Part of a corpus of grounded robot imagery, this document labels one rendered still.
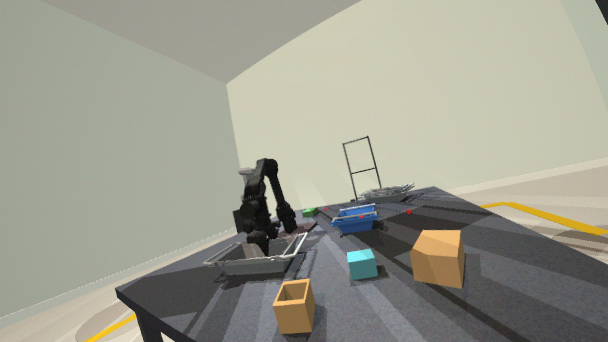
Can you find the teal block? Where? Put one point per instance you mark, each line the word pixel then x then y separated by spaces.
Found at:
pixel 362 264

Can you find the small green block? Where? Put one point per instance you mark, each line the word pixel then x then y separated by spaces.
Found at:
pixel 310 212

